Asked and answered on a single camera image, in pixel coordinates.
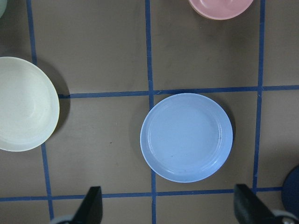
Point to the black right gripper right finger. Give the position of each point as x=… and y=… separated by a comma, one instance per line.
x=249, y=209

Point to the cream plate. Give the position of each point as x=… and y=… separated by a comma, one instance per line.
x=29, y=105

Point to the pink bowl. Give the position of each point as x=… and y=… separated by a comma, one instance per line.
x=220, y=9

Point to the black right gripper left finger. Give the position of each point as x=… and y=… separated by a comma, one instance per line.
x=91, y=208

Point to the blue plate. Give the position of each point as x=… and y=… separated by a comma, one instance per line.
x=186, y=138

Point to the green bowl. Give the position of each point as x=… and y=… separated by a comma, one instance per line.
x=3, y=6

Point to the blue saucepan with lid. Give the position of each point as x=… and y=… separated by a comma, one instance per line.
x=290, y=192

